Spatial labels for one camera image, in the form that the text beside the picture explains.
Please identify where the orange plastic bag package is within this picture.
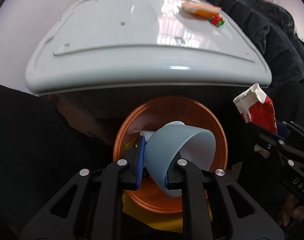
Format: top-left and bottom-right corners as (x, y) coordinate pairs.
(181, 2), (221, 18)

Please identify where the red white carton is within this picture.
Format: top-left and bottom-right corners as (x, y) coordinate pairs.
(233, 83), (277, 159)

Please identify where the light blue plastic cup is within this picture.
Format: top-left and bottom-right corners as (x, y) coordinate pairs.
(144, 121), (216, 197)

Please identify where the dark blue bed blanket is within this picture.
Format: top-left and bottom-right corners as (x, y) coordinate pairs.
(182, 0), (304, 126)

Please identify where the red green toy brick car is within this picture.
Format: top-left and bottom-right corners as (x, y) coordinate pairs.
(209, 16), (225, 27)

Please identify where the yellow stool under bin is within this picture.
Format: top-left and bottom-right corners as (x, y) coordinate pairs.
(122, 192), (214, 234)

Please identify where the white foam sheet roll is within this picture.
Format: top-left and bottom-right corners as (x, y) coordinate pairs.
(140, 130), (155, 142)

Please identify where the white plastic storage lid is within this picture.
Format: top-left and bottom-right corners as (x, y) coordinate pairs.
(25, 0), (272, 94)

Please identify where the black sleeve forearm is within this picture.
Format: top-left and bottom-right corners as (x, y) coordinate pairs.
(0, 85), (112, 239)

